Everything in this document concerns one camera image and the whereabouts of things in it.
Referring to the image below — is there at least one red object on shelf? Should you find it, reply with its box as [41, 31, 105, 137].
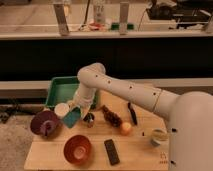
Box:
[88, 23, 104, 30]

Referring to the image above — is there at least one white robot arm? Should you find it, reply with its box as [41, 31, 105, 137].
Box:
[73, 63, 213, 171]

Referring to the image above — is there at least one teal sponge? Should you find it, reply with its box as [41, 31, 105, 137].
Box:
[62, 107, 81, 128]

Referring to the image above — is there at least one white cup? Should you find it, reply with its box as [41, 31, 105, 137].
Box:
[54, 103, 69, 118]

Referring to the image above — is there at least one red bowl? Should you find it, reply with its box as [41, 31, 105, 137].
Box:
[63, 135, 92, 165]

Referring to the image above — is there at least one left metal bracket post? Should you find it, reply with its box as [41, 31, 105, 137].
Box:
[53, 0, 69, 36]

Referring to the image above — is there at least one green object on shelf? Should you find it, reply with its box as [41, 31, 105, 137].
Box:
[111, 22, 134, 30]

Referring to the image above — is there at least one dark grape bunch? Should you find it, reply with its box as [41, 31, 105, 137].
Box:
[101, 106, 122, 127]

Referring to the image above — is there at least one small metal can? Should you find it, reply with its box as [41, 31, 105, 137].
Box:
[83, 113, 95, 128]

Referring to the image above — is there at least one metal bracket post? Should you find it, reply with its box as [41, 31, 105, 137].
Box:
[53, 0, 69, 36]
[119, 2, 129, 35]

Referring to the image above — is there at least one right metal bracket post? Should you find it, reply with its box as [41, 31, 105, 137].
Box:
[119, 2, 129, 35]

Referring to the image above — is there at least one orange fruit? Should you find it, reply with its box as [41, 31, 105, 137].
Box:
[120, 122, 132, 135]

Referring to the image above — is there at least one black remote control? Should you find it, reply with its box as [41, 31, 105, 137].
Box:
[104, 139, 120, 165]

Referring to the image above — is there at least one purple bowl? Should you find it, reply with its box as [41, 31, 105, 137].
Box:
[30, 110, 60, 137]

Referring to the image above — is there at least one black equipment on shelf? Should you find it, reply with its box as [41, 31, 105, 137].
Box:
[146, 0, 213, 21]

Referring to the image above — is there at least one green plastic bin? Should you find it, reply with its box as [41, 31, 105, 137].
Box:
[44, 76, 100, 111]

